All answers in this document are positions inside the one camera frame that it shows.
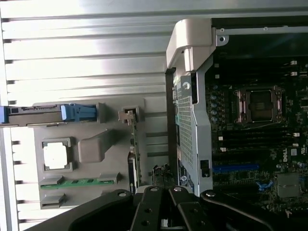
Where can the green motherboard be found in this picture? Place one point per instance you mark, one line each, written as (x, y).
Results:
(240, 149)

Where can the CPU socket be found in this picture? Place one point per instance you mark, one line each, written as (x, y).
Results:
(260, 106)

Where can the silver CPU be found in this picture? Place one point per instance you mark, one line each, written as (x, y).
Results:
(55, 155)

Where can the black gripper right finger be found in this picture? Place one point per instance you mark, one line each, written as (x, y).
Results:
(187, 214)

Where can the grey chipset heatsink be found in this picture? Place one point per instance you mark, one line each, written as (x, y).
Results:
(288, 185)

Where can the hard disk with blue carrier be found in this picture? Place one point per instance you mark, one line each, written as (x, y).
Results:
(36, 113)

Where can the green RAM stick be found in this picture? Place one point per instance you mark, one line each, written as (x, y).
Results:
(77, 183)

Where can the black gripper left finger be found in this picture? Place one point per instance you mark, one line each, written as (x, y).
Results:
(149, 209)

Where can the blue expansion slot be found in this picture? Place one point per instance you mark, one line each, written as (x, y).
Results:
(235, 167)

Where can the grey parts rack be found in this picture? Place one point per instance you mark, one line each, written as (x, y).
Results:
(108, 154)

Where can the black open PC case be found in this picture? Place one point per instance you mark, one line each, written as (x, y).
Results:
(199, 134)

